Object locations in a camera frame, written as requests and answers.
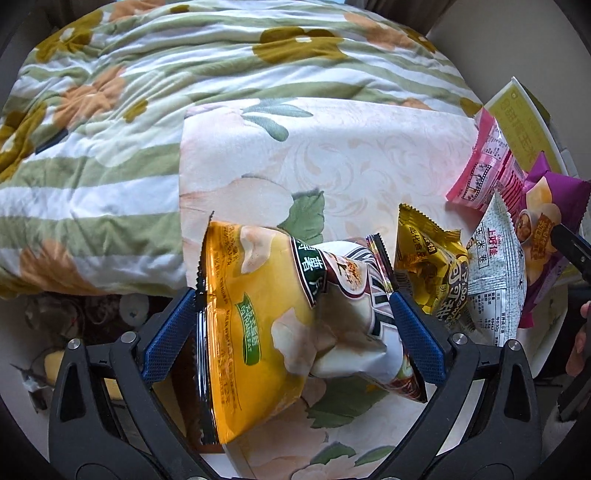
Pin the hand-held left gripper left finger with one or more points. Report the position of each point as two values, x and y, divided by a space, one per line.
168 337

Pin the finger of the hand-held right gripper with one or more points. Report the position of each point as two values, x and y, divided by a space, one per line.
575 251

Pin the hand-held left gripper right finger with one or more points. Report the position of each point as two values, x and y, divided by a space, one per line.
418 337

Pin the purple snack packet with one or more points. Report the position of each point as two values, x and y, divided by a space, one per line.
540 203

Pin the yellow white potato chip packet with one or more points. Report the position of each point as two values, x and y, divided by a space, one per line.
249 332

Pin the green yellow cardboard box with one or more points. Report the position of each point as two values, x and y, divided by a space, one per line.
521 115

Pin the person's right hand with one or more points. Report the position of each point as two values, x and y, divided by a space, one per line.
581 355

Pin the yellow brown snack packet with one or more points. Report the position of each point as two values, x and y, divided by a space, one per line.
425 258

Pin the dark floor mat white circles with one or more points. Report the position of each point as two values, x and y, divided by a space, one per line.
92 314

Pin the white blue corn snack packet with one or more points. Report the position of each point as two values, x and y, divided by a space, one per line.
496 277

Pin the yellow floor object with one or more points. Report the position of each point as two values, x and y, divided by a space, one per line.
51 364

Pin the pink snack packet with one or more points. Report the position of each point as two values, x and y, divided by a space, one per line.
485 170

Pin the cream floral cloth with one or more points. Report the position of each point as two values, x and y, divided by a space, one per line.
346 152

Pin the green striped floral blanket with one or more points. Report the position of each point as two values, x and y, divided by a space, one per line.
138 92

